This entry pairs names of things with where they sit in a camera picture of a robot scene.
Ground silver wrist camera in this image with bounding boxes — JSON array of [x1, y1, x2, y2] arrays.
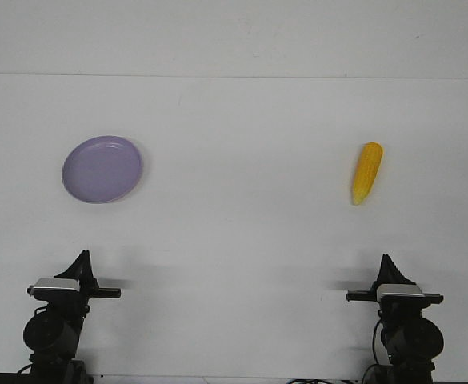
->
[[376, 284, 425, 303], [26, 278, 80, 302]]

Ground yellow corn cob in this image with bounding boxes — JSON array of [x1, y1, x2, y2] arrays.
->
[[351, 142, 384, 206]]

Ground purple round plate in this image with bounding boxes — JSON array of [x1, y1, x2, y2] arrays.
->
[[62, 135, 143, 204]]

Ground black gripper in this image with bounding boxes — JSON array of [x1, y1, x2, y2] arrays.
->
[[54, 250, 122, 308], [346, 254, 444, 310]]

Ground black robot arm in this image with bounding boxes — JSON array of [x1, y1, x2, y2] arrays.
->
[[346, 254, 445, 383], [14, 250, 122, 383]]

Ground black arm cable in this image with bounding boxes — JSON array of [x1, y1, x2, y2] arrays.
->
[[371, 319, 385, 367]]

